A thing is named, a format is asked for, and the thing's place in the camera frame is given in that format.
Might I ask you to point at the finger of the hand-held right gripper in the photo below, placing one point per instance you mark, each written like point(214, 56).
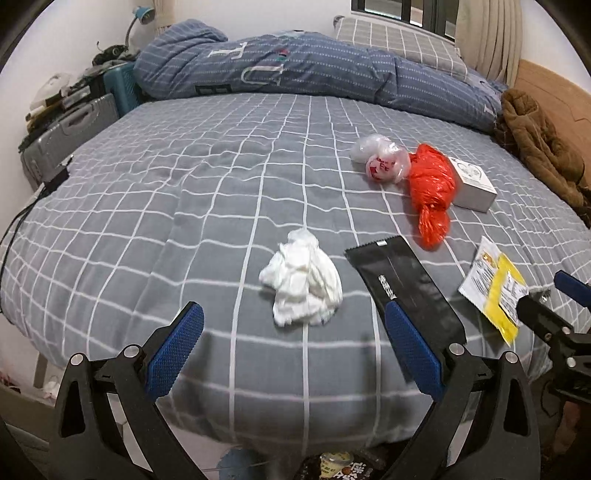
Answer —
point(572, 286)
point(545, 318)

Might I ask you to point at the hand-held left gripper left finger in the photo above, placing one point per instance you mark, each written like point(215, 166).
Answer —
point(178, 346)

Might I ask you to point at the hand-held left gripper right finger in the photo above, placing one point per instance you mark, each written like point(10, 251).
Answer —
point(415, 350)

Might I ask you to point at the yellow and white sachet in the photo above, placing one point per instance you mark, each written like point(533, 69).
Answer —
point(496, 286)

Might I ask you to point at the black sachet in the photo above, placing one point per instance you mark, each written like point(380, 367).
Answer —
point(411, 281)

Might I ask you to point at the brown cookie box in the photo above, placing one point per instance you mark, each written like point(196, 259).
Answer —
point(364, 470)

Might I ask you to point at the white tissue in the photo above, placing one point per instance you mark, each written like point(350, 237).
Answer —
point(300, 277)

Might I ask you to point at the yellow yogurt cup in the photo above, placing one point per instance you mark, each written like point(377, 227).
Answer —
point(334, 464)

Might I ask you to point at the small white box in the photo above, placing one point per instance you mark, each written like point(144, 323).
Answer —
point(471, 189)

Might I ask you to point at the orange plastic bag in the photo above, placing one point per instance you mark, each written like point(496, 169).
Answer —
point(431, 184)

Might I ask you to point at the clear plastic bag red print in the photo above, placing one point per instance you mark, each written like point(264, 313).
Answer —
point(381, 161)

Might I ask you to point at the person's right hand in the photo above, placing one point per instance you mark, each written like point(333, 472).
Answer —
point(571, 429)

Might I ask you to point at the grey checked bed sheet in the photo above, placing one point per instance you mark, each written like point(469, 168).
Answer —
point(161, 230)

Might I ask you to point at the blue fluffy slipper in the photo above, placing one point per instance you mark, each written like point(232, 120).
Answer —
point(238, 466)

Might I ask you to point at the brown jacket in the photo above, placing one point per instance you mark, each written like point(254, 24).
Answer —
point(531, 129)

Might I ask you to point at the wooden headboard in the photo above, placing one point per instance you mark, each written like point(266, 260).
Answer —
point(554, 87)

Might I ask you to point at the black charger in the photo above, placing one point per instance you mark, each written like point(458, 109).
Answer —
point(57, 175)

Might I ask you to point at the grey suitcase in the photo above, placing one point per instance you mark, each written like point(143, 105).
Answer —
point(69, 129)

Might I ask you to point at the beige curtain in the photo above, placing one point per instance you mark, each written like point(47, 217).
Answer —
point(164, 14)
point(489, 37)

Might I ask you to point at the teal suitcase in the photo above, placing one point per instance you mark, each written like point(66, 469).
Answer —
point(120, 85)

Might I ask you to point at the black flat boxes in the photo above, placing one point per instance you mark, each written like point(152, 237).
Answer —
point(81, 90)

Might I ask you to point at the white plastic bag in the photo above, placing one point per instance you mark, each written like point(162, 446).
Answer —
point(48, 90)

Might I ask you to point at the grey checked pillow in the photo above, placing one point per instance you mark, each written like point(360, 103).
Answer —
point(397, 41)

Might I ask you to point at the blue striped duvet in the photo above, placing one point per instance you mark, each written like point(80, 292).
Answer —
point(300, 69)

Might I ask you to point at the blue desk lamp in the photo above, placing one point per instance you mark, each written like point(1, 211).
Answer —
point(145, 14)

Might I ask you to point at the dark framed window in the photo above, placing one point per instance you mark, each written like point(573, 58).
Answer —
point(383, 7)

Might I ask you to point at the wooden bed frame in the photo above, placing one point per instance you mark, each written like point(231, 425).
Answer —
point(21, 399)

